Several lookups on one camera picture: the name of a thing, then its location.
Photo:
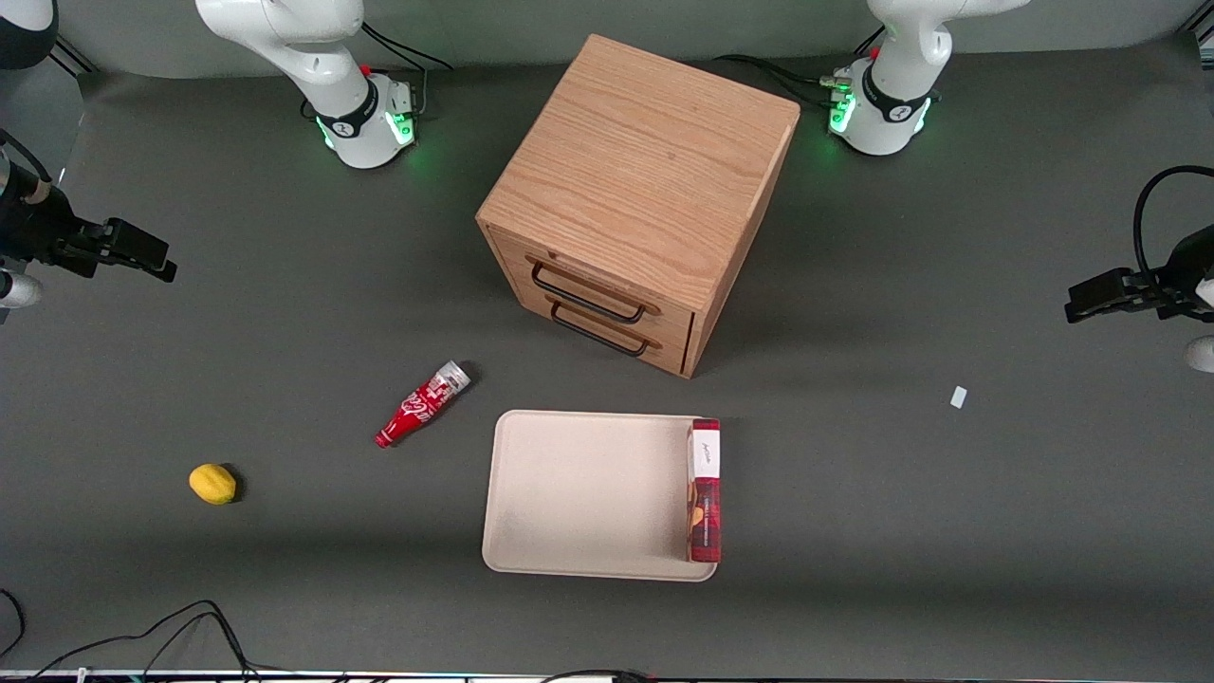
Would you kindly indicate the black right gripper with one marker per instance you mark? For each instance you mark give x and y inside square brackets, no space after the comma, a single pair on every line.
[38,230]

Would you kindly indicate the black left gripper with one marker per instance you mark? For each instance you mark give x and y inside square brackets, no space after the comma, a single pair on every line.
[1179,275]

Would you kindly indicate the red coke bottle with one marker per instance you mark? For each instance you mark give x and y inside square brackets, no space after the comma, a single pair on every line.
[422,405]

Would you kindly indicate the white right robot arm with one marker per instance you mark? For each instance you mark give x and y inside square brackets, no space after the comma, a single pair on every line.
[285,38]

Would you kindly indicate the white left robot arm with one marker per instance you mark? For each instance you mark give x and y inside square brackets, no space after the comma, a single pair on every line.
[892,95]

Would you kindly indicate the beige plastic tray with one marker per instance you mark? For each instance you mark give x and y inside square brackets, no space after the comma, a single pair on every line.
[588,493]

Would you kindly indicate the small white paper scrap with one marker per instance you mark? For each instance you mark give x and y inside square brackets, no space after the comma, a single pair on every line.
[958,396]

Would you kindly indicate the yellow lemon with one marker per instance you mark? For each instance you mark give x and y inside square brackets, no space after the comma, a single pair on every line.
[212,484]

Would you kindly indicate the wooden drawer front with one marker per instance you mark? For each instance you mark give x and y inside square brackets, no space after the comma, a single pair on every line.
[607,275]
[664,351]

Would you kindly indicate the red snack box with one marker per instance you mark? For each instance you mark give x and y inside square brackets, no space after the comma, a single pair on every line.
[705,503]

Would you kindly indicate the wooden drawer cabinet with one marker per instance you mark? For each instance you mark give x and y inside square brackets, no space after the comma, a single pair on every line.
[645,161]

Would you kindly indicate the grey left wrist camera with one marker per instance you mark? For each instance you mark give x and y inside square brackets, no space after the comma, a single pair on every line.
[1203,354]

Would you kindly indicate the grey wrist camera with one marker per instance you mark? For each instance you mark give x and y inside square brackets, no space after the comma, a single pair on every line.
[1203,354]
[17,289]

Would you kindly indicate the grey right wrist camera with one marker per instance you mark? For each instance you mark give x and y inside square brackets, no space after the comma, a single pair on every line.
[17,289]

